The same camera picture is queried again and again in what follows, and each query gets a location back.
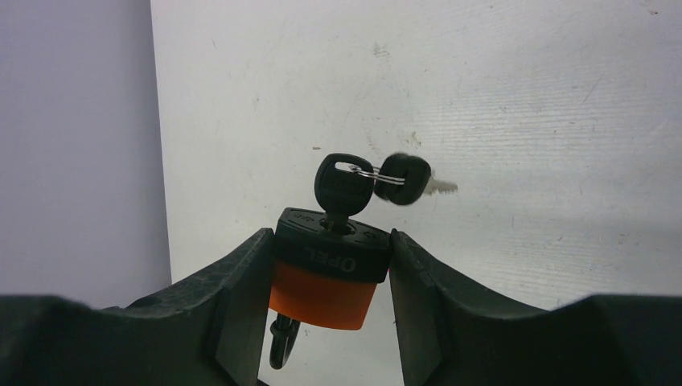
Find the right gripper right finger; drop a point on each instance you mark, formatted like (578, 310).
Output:
(452, 330)

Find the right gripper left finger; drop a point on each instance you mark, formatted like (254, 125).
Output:
(207, 329)

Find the orange padlock with key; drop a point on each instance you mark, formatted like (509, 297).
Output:
(322, 278)

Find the black headed padlock key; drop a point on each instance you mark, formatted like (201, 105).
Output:
(345, 183)

